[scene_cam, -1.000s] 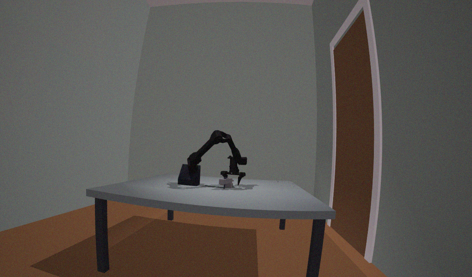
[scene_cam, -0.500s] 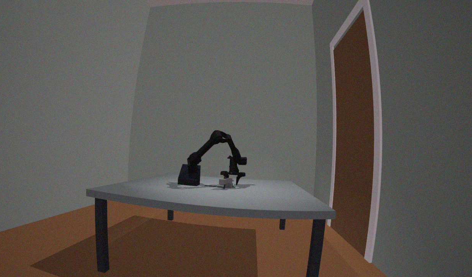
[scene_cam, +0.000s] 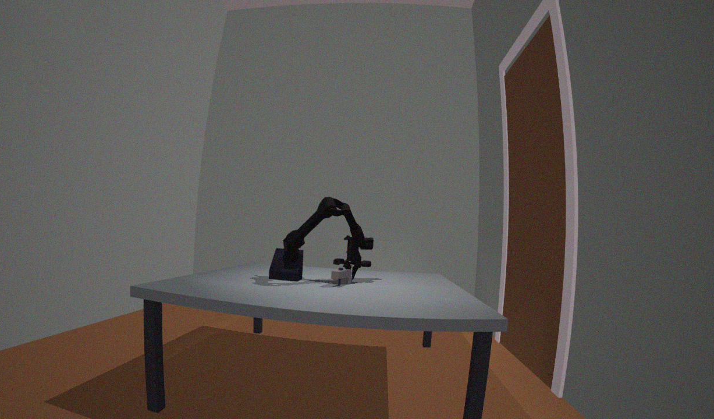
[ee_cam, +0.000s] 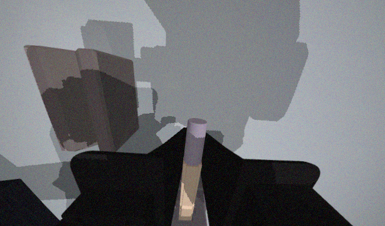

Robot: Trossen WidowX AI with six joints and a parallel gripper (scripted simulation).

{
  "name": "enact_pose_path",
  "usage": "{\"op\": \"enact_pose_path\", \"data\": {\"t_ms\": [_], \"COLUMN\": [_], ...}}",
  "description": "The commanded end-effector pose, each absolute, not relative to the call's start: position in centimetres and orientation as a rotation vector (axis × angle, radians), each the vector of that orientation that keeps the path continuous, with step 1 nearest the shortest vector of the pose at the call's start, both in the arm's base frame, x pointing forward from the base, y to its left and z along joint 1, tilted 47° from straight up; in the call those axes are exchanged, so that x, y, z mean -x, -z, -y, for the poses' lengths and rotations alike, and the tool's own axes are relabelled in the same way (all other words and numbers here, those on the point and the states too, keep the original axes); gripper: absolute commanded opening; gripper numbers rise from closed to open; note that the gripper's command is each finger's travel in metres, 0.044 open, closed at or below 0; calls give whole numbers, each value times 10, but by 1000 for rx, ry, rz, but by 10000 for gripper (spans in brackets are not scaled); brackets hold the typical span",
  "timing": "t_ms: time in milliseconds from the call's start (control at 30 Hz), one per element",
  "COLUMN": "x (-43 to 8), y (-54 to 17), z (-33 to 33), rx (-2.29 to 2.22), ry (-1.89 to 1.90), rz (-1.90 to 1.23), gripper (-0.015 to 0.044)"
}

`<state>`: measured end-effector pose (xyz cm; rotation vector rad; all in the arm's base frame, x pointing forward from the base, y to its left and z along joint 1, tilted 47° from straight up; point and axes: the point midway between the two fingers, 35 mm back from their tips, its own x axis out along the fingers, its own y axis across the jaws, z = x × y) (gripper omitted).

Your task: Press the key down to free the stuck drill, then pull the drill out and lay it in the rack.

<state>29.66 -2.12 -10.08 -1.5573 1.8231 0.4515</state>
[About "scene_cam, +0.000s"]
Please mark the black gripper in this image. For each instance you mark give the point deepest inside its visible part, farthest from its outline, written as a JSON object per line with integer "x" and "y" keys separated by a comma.
{"x": 352, "y": 255}

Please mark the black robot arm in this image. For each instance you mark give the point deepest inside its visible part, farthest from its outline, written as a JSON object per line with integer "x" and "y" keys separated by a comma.
{"x": 327, "y": 208}

